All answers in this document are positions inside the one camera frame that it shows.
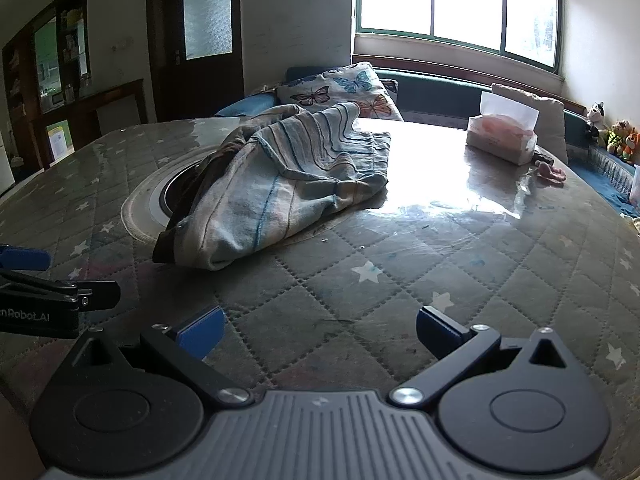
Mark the clear plastic storage box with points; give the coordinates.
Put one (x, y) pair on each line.
(636, 185)

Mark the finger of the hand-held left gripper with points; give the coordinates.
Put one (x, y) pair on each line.
(25, 258)
(97, 295)

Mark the blue striped shirt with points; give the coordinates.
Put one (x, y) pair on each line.
(280, 180)

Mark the dark wooden door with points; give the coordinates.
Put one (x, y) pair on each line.
(170, 85)

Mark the white tissue pack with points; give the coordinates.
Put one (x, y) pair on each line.
(495, 140)

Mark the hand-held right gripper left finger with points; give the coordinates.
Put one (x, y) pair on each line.
(202, 332)

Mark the butterfly print pillow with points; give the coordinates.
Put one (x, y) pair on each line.
(345, 85)

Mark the orange fox plush toy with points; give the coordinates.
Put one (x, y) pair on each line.
(633, 144)

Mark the black remote control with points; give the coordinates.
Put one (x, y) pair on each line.
(542, 158)

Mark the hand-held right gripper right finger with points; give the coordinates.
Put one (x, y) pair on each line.
(437, 330)

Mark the grey pillow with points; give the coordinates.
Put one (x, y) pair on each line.
(550, 125)

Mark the green framed window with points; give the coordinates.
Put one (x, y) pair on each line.
(450, 0)

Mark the dark wooden cabinet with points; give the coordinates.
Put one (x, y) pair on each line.
(30, 90)

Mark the black and white plush toy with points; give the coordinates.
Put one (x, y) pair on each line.
(595, 117)

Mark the pink headband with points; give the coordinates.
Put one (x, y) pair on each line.
(552, 174)

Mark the blue sofa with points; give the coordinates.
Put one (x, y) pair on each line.
(430, 92)

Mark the brown plush toy green vest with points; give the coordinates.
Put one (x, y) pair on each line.
(619, 136)

